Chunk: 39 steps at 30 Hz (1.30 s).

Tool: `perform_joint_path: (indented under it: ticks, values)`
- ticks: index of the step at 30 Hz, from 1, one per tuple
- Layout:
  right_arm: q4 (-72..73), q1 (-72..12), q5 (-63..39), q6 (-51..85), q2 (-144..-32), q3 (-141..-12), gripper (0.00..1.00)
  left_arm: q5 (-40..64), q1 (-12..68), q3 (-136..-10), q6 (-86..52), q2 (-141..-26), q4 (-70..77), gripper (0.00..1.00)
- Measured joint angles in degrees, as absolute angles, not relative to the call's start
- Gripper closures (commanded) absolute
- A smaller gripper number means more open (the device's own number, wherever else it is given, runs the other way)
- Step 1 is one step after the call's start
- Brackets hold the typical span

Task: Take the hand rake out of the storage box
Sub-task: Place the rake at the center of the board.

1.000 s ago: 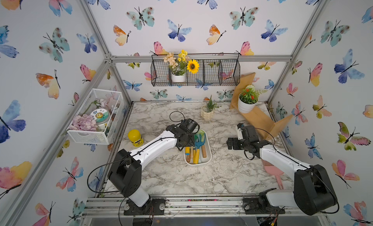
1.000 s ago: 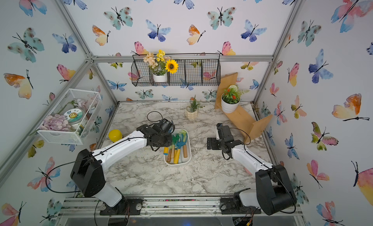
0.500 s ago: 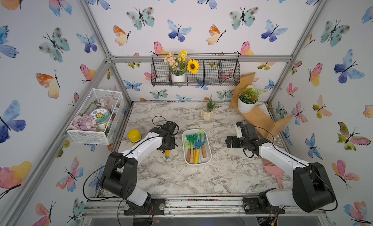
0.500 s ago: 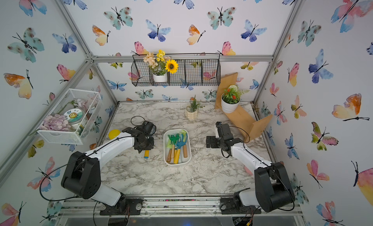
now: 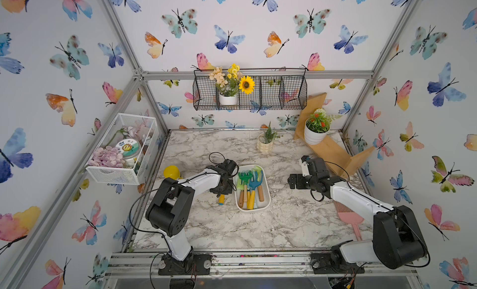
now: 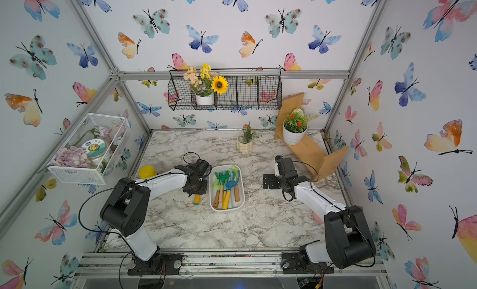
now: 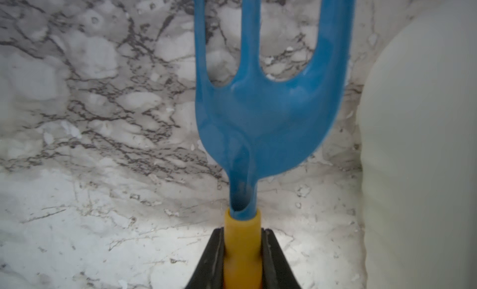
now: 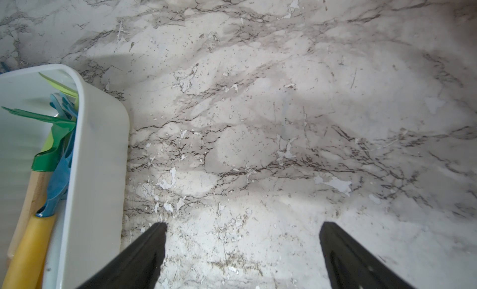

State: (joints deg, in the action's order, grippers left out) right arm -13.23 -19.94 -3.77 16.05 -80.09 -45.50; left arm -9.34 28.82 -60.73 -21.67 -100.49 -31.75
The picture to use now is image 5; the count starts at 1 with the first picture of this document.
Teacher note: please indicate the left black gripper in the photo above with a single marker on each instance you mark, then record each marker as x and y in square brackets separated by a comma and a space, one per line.
[229, 189]

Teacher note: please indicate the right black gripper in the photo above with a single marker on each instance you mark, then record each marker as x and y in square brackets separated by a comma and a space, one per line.
[298, 184]

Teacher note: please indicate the green rake wooden handle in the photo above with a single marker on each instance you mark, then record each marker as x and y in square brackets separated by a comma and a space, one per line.
[243, 181]

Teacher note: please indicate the green shovel wooden handle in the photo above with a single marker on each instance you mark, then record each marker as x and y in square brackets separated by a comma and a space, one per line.
[258, 180]

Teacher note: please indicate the teal shovel yellow handle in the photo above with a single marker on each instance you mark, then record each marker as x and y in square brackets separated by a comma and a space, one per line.
[251, 200]

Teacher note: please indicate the white storage box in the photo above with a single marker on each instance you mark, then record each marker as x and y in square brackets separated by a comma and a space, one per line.
[259, 206]

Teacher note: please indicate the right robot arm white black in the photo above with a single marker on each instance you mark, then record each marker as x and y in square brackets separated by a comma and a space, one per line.
[397, 238]

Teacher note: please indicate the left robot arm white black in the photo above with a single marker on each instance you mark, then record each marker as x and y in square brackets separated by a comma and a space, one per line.
[170, 208]

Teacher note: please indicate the pink hand brush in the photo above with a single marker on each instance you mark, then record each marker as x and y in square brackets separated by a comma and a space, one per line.
[348, 216]

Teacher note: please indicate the wooden stand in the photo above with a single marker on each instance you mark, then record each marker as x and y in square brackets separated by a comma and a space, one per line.
[338, 159]

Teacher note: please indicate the small woven pot plant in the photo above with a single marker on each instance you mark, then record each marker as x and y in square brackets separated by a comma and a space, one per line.
[266, 140]

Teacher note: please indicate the white pot red green plant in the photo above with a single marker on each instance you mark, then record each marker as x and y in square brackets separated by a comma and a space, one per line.
[318, 125]

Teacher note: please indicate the yellow bottle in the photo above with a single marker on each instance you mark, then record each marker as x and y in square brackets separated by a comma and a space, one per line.
[173, 172]

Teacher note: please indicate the white pot with flowers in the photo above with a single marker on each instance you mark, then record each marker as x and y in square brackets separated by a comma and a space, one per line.
[230, 83]

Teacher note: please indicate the round tin in basket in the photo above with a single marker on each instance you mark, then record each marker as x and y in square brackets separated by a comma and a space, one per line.
[129, 148]

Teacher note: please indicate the pink purple flowers bunch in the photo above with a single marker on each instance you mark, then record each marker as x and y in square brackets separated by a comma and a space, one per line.
[107, 157]

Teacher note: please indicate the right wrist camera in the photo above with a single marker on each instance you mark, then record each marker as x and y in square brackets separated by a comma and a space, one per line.
[304, 165]

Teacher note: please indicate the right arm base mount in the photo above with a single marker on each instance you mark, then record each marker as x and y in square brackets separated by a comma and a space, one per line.
[328, 264]

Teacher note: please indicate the black wire wall basket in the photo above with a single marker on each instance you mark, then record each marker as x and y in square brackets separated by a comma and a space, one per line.
[273, 89]

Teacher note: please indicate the white mesh wall basket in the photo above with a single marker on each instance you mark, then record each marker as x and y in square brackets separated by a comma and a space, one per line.
[143, 129]

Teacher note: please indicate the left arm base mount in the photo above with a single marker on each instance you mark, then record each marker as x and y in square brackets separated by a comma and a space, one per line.
[193, 265]

